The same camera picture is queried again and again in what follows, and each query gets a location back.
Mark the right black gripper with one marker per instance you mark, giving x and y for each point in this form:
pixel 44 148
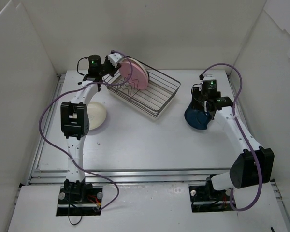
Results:
pixel 198 104

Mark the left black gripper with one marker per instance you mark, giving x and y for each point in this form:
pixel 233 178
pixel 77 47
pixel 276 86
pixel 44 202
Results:
pixel 113 68

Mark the blue shell-shaped plate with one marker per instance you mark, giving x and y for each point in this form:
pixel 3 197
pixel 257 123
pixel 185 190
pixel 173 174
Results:
pixel 197 119

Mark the pink plate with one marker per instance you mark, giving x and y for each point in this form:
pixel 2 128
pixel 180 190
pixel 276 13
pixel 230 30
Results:
pixel 126 70

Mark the cream plate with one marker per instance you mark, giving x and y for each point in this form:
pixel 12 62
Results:
pixel 146 71
pixel 97 114

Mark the black wire dish rack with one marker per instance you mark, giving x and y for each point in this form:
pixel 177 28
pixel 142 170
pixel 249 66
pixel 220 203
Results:
pixel 151 101

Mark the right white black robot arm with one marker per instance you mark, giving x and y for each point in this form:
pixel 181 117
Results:
pixel 253 163

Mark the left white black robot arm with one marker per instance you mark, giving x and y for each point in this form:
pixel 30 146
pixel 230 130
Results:
pixel 74 117

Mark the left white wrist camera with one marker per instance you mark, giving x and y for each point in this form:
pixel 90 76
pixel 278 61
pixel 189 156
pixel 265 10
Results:
pixel 115 58

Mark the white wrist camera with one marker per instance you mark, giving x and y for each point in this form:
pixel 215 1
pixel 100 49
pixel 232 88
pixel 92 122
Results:
pixel 207 77
pixel 115 58

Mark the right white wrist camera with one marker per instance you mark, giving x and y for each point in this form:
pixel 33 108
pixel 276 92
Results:
pixel 207 77

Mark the aluminium left rail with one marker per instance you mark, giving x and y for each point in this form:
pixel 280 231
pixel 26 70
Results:
pixel 45 125

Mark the aluminium rail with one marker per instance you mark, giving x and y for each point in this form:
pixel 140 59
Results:
pixel 45 125
pixel 129 176
pixel 241 115

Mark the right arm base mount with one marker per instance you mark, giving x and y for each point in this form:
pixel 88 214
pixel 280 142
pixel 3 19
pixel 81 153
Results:
pixel 204 199

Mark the aluminium right rail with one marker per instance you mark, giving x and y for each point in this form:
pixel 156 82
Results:
pixel 241 115

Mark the aluminium front rail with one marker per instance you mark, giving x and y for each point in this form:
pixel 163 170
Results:
pixel 129 176

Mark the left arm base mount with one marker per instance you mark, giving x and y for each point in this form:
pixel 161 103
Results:
pixel 88 204

